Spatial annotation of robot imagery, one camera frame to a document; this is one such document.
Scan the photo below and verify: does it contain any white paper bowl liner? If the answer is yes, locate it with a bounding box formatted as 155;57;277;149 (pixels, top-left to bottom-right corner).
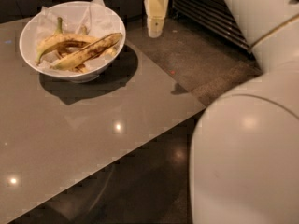
36;0;121;75

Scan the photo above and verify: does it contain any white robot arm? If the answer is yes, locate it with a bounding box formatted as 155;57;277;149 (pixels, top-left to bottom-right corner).
190;0;299;224

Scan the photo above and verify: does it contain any white ceramic bowl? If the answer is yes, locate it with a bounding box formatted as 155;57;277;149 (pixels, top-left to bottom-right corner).
19;0;127;84

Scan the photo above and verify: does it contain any curved yellow back banana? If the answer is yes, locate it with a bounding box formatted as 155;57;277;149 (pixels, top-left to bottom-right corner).
36;17;97;64

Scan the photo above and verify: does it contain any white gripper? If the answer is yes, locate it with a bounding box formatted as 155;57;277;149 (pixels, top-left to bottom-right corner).
144;0;169;38

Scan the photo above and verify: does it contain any long spotted front banana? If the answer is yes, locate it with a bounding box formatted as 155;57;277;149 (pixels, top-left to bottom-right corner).
50;33;122;71

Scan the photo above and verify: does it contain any glass door refrigerator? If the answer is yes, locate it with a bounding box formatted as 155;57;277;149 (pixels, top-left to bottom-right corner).
172;0;249;51

